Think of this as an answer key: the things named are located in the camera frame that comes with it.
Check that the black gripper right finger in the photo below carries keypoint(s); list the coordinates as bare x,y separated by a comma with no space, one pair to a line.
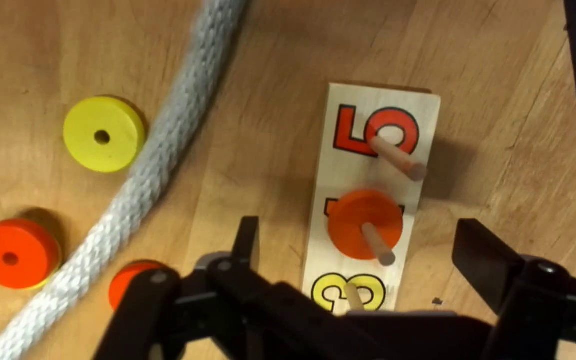
548,312

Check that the orange wooden disc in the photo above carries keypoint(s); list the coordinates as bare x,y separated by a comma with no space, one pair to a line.
128,282
351,223
10,253

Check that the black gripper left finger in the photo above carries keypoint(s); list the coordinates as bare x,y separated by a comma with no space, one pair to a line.
188,312

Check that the wooden number peg board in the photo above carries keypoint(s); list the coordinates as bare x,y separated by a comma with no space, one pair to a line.
348,166

